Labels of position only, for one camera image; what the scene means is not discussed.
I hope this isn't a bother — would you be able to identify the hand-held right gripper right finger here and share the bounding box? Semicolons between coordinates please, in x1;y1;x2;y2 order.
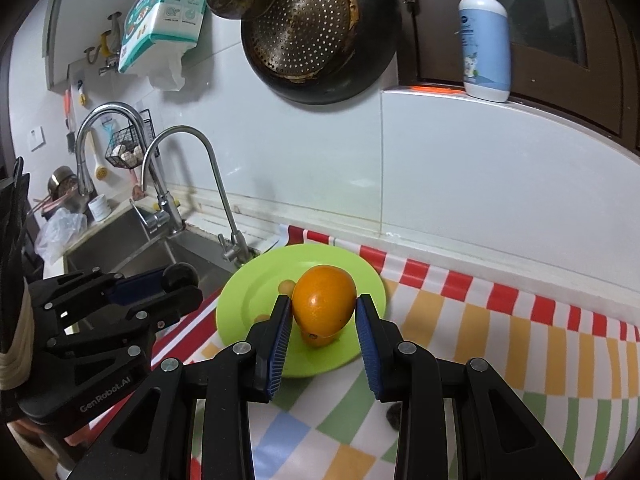
356;294;583;480

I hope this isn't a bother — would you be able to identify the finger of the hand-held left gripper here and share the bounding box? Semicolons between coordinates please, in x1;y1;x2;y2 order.
47;286;203;361
27;262;200;316

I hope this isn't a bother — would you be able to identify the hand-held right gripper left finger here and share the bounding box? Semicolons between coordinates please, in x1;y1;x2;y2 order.
67;294;293;480

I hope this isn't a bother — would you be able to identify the green plate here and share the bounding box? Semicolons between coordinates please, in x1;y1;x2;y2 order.
215;245;389;378

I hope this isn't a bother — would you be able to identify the person's left hand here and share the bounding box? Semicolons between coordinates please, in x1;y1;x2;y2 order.
7;417;66;461

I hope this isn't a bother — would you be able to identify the stainless steel sink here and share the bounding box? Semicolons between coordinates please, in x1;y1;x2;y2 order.
65;205;261;306

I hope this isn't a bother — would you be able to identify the white cup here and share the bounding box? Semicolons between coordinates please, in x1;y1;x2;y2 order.
87;195;111;221

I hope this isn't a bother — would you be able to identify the clear plastic bag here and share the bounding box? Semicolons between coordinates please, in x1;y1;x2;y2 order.
34;207;88;265

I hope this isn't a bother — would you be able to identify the small steel saucepan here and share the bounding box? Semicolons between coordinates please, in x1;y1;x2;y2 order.
47;166;83;211

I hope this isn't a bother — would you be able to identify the colourful chequered tablecloth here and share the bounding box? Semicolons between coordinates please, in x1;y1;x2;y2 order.
65;225;640;480

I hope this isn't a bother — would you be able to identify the slim gooseneck faucet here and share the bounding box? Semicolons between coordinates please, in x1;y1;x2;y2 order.
141;126;251;263

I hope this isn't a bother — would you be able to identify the tall pull-down faucet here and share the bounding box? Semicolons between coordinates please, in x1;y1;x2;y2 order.
75;102;186;236

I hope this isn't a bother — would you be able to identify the teal white printed packet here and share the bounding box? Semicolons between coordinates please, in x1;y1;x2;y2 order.
117;0;216;92

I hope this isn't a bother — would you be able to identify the perforated metal strainer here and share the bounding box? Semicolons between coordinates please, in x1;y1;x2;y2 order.
247;0;362;81

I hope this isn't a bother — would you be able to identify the black wok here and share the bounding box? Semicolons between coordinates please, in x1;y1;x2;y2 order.
240;0;403;106

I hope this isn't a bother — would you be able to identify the white pump bottle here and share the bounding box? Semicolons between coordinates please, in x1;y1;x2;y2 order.
457;0;512;104

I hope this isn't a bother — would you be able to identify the white handled dish brush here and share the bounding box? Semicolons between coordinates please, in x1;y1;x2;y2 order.
82;127;108;181

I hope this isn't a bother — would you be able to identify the black wire basket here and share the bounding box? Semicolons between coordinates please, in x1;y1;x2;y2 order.
105;109;153;168

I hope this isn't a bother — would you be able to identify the metal wall tap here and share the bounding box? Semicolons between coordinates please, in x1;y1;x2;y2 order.
82;12;123;76

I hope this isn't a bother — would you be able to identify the dark brown window frame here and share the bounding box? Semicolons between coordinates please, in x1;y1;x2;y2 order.
395;0;640;156

